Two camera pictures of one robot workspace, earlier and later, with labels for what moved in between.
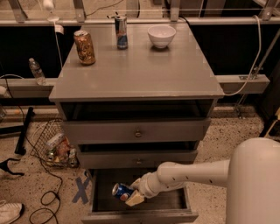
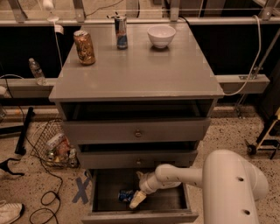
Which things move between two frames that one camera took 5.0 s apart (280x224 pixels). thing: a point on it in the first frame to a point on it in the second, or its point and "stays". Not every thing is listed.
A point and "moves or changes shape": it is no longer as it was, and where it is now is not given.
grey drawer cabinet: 133,96 stays
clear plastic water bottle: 37,72 stays
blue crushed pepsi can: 122,191 moves or changes shape
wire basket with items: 52,147 stays
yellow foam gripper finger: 136,184 to 140,174
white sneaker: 10,212 stays
